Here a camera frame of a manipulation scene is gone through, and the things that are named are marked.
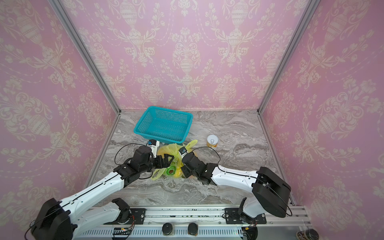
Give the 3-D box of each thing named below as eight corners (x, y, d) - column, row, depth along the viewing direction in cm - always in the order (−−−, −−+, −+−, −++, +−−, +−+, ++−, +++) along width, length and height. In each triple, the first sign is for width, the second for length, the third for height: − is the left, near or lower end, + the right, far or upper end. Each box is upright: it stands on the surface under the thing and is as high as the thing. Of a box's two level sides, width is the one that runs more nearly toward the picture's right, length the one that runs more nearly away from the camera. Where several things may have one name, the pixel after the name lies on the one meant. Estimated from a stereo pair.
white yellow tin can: (206, 148, 101) (207, 144, 97) (206, 139, 106) (206, 134, 102) (218, 148, 101) (219, 144, 97) (217, 139, 106) (218, 134, 102)
